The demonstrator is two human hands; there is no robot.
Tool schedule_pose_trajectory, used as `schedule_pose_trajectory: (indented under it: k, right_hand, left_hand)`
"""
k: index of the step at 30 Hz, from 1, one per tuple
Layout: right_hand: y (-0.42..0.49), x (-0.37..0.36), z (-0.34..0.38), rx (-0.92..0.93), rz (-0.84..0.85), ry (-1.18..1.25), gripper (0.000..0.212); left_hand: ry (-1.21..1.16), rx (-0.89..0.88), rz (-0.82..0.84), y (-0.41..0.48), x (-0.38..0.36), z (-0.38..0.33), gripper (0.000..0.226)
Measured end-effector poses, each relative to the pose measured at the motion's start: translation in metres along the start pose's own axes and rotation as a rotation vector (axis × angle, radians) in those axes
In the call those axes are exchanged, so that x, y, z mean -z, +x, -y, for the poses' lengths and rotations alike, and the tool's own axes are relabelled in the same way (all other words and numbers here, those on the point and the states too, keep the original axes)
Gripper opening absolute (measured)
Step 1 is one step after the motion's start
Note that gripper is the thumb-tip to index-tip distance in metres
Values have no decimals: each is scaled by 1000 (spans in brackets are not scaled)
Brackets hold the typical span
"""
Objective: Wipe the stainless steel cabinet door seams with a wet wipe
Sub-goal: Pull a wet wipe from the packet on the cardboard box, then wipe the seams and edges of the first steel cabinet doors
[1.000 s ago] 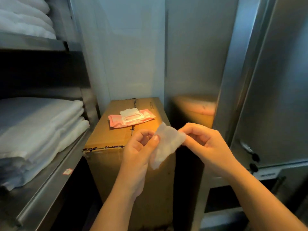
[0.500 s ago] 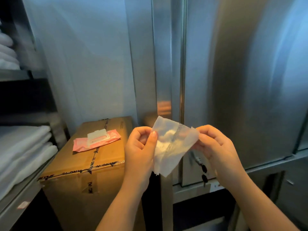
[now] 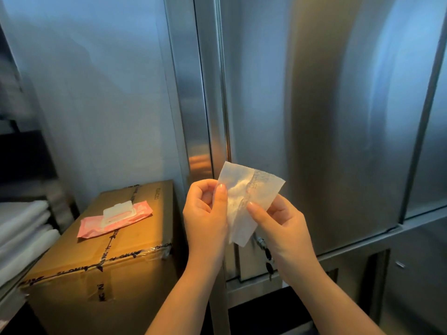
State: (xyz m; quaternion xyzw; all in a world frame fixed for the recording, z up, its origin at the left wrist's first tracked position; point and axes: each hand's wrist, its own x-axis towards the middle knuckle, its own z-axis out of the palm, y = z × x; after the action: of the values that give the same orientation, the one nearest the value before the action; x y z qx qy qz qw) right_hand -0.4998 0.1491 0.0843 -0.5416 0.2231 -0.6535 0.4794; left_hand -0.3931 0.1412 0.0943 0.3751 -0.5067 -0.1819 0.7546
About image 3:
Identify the person's left hand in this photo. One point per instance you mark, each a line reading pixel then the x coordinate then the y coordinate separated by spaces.
pixel 206 226

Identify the person's right hand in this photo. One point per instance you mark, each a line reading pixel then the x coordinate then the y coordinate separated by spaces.
pixel 286 240

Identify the white wet wipe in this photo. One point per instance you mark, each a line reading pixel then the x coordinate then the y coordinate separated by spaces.
pixel 241 184

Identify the pink wet wipes pack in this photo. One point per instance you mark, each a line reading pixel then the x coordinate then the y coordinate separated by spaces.
pixel 139 212

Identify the person's left forearm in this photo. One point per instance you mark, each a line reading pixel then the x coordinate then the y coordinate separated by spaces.
pixel 185 303

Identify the person's right forearm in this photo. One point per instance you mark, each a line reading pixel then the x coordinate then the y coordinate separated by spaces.
pixel 331 307

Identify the stainless steel cabinet body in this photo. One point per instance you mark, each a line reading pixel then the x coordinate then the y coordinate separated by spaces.
pixel 188 101

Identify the steel linen shelf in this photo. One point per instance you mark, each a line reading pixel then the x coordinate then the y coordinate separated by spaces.
pixel 8 307

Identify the black-headed keys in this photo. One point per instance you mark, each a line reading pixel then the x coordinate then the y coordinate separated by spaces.
pixel 269 265

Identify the brown taped cardboard box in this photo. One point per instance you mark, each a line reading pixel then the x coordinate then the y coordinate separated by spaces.
pixel 122 293

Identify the stack of white folded sheets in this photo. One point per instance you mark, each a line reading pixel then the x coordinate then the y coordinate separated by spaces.
pixel 21 233

